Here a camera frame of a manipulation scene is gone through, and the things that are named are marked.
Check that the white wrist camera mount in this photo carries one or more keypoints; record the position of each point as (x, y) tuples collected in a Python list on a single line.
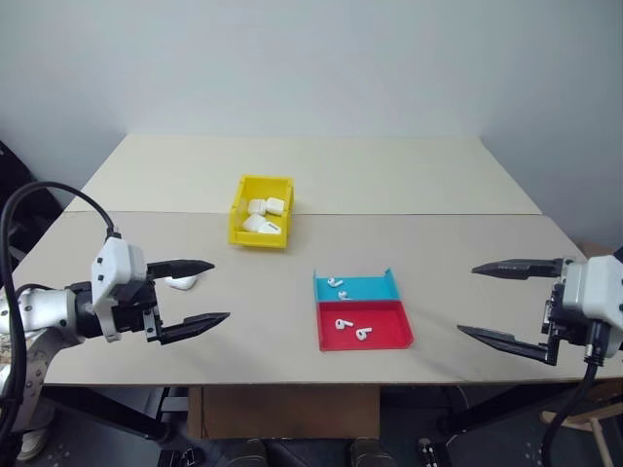
[(601, 287), (114, 262)]

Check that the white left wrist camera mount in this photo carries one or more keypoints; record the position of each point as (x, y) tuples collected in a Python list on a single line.
[(114, 262)]

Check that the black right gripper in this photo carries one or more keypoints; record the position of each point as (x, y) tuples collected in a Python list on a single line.
[(567, 328)]

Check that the black device with white dots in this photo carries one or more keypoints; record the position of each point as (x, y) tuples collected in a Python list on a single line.
[(180, 458), (430, 452)]

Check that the brown cardboard box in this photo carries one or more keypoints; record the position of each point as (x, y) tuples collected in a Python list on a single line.
[(287, 411)]

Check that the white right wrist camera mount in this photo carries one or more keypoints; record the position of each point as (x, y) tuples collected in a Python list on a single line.
[(601, 287)]

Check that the white shoe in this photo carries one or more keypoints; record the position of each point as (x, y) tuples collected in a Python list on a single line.
[(33, 445)]

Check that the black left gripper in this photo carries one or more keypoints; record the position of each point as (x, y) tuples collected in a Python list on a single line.
[(138, 311)]

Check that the light wooden frame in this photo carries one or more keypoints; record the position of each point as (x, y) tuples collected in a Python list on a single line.
[(598, 418)]

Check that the yellow plastic bin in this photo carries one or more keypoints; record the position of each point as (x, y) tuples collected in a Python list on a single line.
[(238, 228)]

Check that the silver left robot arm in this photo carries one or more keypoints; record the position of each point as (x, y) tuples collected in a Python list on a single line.
[(46, 306)]

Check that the red plastic tray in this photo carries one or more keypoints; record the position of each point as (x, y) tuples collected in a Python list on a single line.
[(384, 321)]

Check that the black table leg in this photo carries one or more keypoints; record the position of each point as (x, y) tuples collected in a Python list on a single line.
[(107, 413), (511, 411)]

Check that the dark rounded shape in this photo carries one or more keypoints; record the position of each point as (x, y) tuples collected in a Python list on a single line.
[(248, 453), (372, 453)]

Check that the blue plastic tray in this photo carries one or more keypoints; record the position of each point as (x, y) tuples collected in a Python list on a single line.
[(370, 287)]

